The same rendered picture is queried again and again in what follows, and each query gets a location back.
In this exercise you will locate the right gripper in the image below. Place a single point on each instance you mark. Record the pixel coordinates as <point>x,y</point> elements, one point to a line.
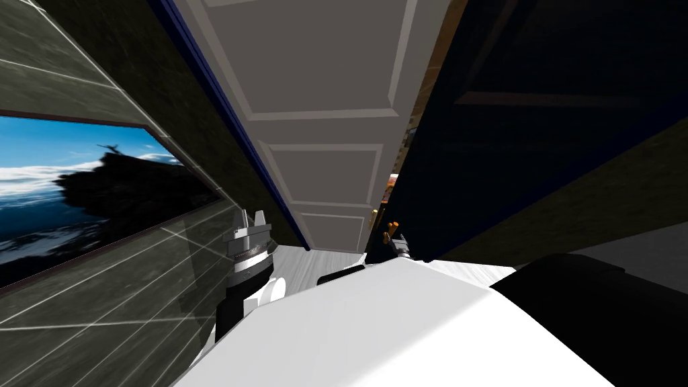
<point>401,248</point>

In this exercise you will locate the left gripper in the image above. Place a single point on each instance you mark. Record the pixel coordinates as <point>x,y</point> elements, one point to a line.
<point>246,235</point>

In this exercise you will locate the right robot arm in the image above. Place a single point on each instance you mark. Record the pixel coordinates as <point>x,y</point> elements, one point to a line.
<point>591,322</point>

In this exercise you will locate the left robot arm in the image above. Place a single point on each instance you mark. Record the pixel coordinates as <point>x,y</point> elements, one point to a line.
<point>242,293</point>

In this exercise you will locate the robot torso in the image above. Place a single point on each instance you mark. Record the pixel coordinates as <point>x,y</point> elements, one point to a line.
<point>387,333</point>

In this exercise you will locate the grey panelled door leaf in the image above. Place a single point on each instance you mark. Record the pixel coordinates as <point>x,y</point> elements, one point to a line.
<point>322,64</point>

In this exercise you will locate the dark framed window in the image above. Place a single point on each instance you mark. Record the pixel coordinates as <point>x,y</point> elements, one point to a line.
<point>80,188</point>

